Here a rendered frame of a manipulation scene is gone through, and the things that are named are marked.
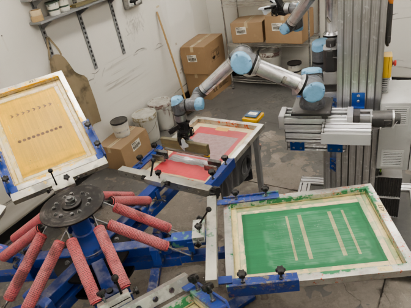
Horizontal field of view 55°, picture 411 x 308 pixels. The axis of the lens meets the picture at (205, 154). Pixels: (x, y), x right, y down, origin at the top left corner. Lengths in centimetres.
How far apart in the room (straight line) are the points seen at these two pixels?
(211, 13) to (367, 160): 422
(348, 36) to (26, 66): 288
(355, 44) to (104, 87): 306
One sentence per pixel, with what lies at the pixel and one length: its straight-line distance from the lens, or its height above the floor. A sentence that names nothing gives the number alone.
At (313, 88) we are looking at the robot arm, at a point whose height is 146.
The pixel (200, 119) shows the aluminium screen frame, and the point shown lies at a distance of 306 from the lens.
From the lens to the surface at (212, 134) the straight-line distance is 288.
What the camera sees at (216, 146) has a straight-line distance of 272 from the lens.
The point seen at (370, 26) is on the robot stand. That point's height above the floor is 166.
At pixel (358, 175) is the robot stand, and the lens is 285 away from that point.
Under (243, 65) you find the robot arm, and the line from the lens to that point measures 214.
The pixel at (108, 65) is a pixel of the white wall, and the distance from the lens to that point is 476.
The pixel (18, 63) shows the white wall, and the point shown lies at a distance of 406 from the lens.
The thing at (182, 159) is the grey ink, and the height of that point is 96.
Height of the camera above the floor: 233
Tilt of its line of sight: 31 degrees down
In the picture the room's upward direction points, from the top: 11 degrees counter-clockwise
